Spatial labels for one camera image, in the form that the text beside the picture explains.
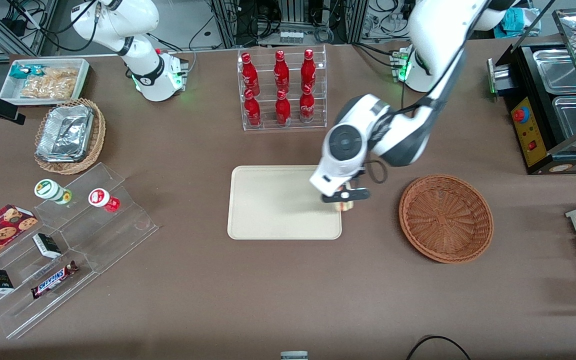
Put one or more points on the triangle sandwich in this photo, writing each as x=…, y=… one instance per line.
x=344, y=206

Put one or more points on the snickers chocolate bar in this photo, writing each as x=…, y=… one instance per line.
x=52, y=281

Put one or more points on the aluminium foil container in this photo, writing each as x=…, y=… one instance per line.
x=65, y=132

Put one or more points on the clear acrylic stepped shelf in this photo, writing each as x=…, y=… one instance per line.
x=108, y=240

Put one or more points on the clear acrylic bottle rack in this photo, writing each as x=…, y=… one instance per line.
x=268, y=125

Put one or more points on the white power strip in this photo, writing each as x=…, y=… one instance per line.
x=291, y=36

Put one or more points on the grey device edge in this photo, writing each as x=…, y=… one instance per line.
x=294, y=355

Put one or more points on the red lid yogurt cup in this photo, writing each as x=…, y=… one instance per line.
x=100, y=198

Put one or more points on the teal snack packet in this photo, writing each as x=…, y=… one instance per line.
x=20, y=71

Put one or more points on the red cola bottle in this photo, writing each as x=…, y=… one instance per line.
x=249, y=72
x=252, y=110
x=307, y=106
x=281, y=71
x=283, y=109
x=308, y=69

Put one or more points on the white rectangular snack bin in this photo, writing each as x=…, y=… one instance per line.
x=10, y=92

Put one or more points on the black food warmer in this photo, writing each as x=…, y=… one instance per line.
x=528, y=132

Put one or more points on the brown round wicker basket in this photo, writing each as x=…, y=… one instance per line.
x=445, y=220

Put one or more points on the teal plastic bag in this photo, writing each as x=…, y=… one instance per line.
x=518, y=21

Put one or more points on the green lid yogurt cup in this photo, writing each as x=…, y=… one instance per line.
x=49, y=190

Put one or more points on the clear bag of chips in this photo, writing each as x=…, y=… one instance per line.
x=53, y=84

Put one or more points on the beige plastic tray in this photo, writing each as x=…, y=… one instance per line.
x=268, y=210

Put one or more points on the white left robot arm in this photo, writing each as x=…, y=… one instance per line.
x=443, y=30

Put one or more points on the light oval wicker basket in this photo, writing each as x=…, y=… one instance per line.
x=99, y=135

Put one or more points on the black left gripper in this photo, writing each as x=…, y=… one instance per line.
x=358, y=175

